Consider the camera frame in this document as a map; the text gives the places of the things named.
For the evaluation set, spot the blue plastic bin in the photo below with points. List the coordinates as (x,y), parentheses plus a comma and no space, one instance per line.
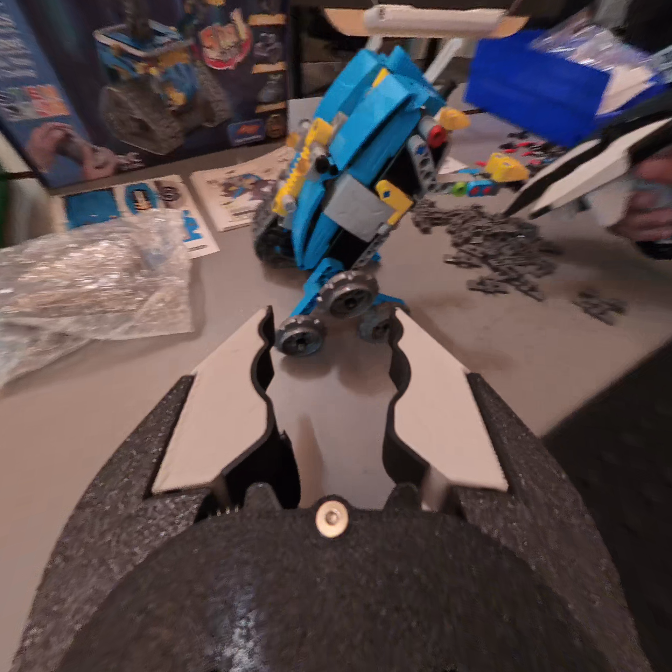
(535,89)

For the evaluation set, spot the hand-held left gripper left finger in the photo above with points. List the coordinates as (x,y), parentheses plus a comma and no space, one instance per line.
(220,425)

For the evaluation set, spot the heap of loose toy parts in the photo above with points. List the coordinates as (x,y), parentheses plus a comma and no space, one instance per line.
(525,144)

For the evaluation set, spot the black perforated pad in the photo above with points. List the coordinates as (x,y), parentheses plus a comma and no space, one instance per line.
(619,498)

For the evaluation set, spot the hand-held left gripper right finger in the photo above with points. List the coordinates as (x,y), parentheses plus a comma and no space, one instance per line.
(446,425)

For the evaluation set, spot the blue toy robot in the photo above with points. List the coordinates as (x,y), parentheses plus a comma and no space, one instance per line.
(357,157)

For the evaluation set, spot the grey desk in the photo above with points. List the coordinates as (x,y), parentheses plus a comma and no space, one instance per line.
(105,446)

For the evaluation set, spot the bubble wrap bag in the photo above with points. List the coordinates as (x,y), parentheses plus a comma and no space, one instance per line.
(78,283)

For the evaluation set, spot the instruction booklet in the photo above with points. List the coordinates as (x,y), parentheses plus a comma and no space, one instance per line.
(236,194)

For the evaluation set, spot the dark blue robot kit box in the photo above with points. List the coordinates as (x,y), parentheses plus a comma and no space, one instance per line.
(131,78)

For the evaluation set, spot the blue sticker sheet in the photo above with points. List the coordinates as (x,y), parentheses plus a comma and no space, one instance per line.
(105,210)

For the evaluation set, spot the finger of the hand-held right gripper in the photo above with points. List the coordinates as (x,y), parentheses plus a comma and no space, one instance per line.
(593,176)
(577,152)

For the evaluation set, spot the person's right hand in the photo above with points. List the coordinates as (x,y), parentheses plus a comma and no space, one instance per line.
(656,210)

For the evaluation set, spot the pile of grey track links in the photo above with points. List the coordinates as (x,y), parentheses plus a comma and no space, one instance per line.
(493,246)

